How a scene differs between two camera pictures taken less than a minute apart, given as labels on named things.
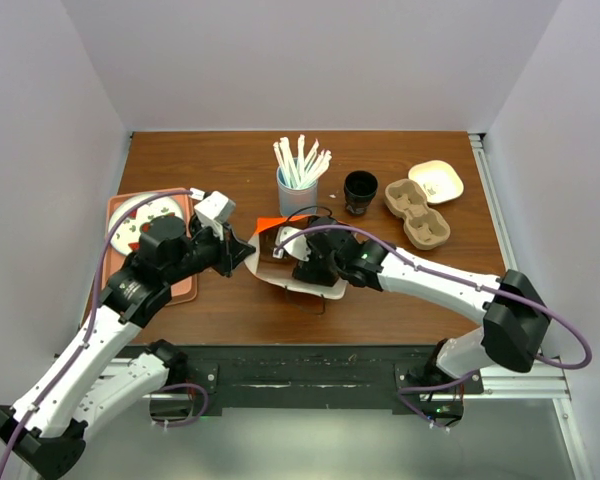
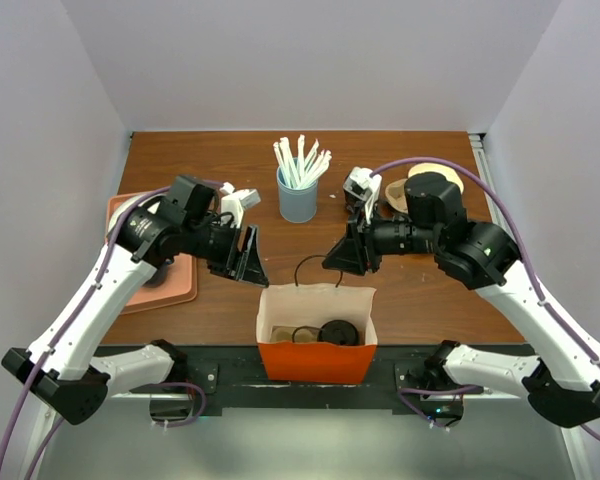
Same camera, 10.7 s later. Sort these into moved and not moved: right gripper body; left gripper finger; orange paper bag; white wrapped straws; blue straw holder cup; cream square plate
Moved: left gripper finger; orange paper bag; right gripper body
Not moved: cream square plate; blue straw holder cup; white wrapped straws
